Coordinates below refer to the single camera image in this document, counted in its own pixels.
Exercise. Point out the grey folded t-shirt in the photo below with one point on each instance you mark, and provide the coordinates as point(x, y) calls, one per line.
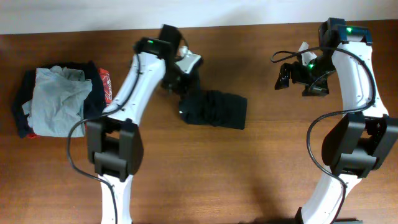
point(57, 101)

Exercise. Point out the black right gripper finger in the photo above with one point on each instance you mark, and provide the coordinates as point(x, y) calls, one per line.
point(320, 89)
point(284, 77)

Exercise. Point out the navy folded garment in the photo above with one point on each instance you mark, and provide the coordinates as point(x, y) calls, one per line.
point(25, 91)

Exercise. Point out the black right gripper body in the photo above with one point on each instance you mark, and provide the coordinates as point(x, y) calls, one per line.
point(315, 71)

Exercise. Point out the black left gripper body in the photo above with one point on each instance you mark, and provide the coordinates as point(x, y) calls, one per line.
point(178, 81)

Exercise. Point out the red printed folded garment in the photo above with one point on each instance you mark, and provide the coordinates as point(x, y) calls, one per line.
point(105, 85)

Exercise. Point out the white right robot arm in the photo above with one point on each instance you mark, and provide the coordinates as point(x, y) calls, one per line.
point(365, 134)

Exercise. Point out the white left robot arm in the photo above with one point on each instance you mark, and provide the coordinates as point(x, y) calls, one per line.
point(115, 146)

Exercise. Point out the dark green t-shirt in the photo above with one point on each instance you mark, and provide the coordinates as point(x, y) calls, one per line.
point(211, 107)

